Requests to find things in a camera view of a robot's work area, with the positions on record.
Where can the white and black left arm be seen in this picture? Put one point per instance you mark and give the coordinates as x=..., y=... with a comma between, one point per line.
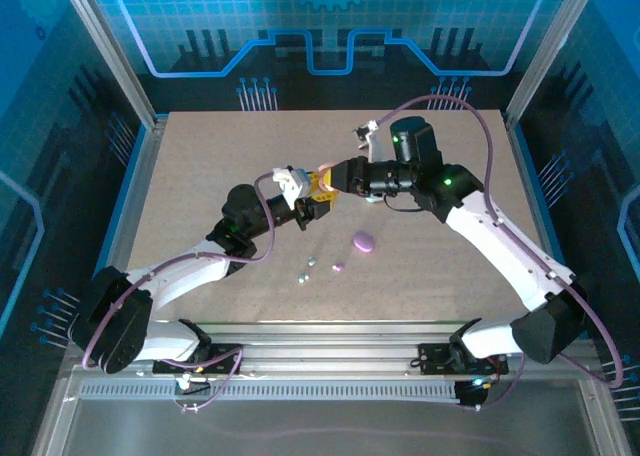
x=175, y=276

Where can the purple earbud charging case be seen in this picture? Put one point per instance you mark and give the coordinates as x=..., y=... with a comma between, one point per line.
x=364, y=241

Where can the small black circuit board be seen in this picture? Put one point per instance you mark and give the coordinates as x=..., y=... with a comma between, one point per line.
x=470, y=393
x=190, y=385

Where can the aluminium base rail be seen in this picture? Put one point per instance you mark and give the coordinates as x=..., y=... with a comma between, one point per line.
x=325, y=348

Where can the aluminium frame post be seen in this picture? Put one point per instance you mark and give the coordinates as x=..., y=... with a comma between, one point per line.
x=111, y=51
x=550, y=51

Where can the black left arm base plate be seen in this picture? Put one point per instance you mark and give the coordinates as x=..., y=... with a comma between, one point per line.
x=220, y=351

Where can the purple earbud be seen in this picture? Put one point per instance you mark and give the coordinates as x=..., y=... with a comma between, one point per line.
x=338, y=266

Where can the aluminium side rail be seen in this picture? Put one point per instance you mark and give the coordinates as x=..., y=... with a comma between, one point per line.
x=140, y=201
x=535, y=201

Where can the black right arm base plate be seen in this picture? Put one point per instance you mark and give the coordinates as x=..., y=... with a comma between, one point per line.
x=432, y=358

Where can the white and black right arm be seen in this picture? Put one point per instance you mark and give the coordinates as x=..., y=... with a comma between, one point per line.
x=500, y=246

